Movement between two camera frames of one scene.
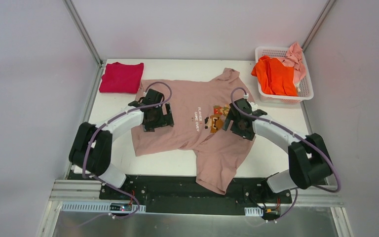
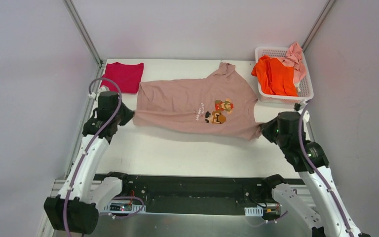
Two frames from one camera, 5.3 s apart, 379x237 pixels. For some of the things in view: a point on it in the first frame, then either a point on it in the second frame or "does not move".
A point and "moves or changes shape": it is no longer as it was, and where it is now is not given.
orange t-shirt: (275, 77) does not move
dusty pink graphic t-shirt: (199, 107) moves or changes shape
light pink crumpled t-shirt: (294, 58) does not move
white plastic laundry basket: (305, 89) does not move
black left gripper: (165, 119) -> (126, 114)
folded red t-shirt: (121, 78) does not move
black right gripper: (230, 122) -> (266, 128)
